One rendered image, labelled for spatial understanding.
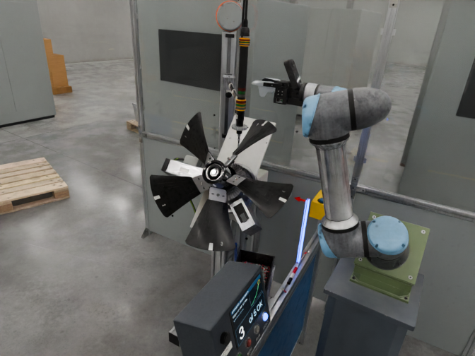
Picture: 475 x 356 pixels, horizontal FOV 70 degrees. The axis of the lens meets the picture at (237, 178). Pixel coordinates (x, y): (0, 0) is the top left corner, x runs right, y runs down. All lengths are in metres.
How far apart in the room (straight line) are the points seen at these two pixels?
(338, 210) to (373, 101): 0.34
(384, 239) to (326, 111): 0.42
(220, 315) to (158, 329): 1.68
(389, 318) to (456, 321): 1.28
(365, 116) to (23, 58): 6.48
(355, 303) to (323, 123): 0.66
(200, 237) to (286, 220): 1.01
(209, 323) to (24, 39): 6.55
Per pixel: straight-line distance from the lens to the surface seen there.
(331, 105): 0.98
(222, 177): 1.56
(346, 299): 1.33
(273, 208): 1.48
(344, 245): 1.14
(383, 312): 1.33
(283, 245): 2.55
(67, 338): 2.59
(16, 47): 7.00
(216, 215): 1.58
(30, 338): 2.68
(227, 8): 2.13
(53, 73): 9.58
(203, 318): 0.85
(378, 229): 1.13
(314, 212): 1.75
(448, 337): 2.66
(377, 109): 1.00
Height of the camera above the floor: 1.87
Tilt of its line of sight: 25 degrees down
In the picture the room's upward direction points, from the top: 3 degrees clockwise
